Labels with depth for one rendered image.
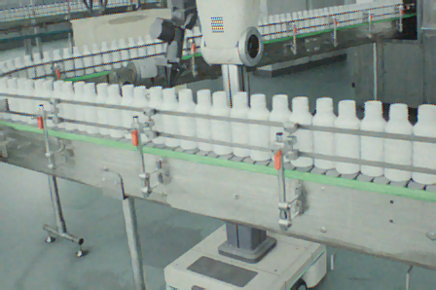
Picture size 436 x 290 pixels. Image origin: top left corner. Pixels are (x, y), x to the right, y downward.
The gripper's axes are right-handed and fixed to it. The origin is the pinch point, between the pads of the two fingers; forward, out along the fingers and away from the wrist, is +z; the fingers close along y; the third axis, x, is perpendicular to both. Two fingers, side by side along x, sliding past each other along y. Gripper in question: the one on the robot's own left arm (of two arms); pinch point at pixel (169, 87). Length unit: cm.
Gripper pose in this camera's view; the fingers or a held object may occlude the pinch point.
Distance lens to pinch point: 169.2
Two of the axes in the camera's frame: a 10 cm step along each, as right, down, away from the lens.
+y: 7.9, 0.7, -6.0
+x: 6.0, 1.0, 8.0
